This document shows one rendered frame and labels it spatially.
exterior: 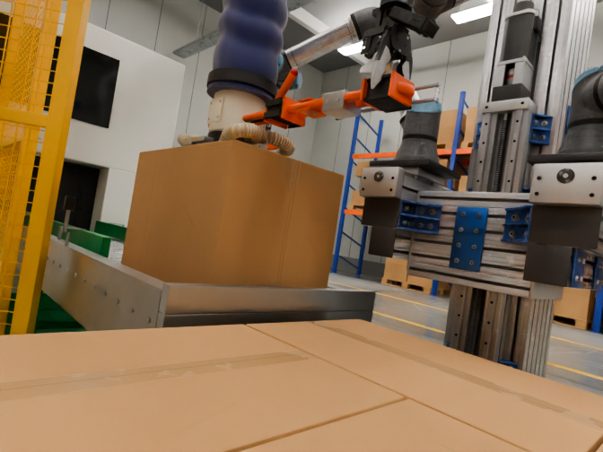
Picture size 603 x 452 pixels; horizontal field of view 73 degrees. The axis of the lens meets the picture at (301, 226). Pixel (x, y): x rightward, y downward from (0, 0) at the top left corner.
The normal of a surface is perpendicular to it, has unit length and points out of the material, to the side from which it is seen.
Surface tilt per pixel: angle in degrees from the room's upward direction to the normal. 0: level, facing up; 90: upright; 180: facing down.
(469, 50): 90
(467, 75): 90
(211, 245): 90
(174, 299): 90
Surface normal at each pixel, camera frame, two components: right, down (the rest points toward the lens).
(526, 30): -0.02, -0.03
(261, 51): 0.53, -0.22
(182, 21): 0.68, 0.08
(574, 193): -0.71, -0.13
